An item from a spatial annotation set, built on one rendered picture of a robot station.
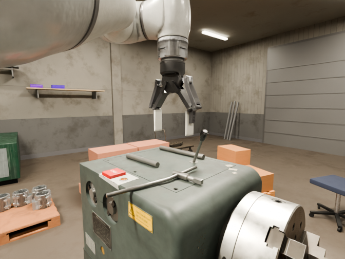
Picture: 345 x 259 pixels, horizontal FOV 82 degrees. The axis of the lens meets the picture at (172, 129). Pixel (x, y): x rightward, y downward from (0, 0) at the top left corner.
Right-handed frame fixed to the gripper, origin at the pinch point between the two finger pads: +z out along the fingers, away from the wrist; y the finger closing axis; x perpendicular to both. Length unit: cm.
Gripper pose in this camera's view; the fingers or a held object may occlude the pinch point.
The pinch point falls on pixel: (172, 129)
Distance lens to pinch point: 60.9
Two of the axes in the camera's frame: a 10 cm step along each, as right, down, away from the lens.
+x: 7.1, -0.9, 7.0
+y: 7.1, 0.9, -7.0
